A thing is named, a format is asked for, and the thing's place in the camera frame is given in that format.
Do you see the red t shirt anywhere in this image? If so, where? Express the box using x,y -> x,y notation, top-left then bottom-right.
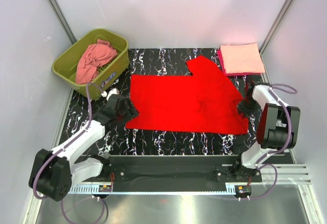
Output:
126,56 -> 248,135

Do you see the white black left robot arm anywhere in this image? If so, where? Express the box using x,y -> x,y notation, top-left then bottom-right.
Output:
28,94 -> 139,201

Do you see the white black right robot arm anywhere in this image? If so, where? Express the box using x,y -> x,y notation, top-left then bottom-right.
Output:
231,80 -> 300,181

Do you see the folded light pink t shirt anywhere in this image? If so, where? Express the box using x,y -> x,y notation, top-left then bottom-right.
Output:
220,43 -> 265,74

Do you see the folded magenta t shirt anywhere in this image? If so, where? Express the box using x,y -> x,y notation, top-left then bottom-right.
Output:
217,49 -> 261,76

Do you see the crumpled salmon pink t shirt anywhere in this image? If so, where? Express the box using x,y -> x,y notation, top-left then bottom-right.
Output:
75,39 -> 118,84

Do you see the olive green plastic basket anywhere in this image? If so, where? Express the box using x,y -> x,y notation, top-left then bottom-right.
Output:
52,29 -> 129,97

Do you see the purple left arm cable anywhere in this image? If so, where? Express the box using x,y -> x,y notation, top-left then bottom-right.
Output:
33,82 -> 110,223

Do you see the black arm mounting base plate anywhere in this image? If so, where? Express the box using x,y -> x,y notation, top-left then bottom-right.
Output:
80,154 -> 263,193

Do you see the aluminium front rail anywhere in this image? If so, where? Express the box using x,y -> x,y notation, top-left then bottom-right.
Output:
261,164 -> 311,185

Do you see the white slotted cable duct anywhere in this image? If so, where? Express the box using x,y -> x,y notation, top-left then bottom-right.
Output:
68,183 -> 236,195

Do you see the right aluminium frame post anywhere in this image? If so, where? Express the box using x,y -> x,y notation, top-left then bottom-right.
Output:
259,0 -> 307,53

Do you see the aluminium frame post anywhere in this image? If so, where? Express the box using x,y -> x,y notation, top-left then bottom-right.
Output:
259,0 -> 307,53
48,0 -> 77,44

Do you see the left aluminium frame post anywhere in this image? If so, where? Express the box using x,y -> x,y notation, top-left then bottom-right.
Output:
48,0 -> 77,44

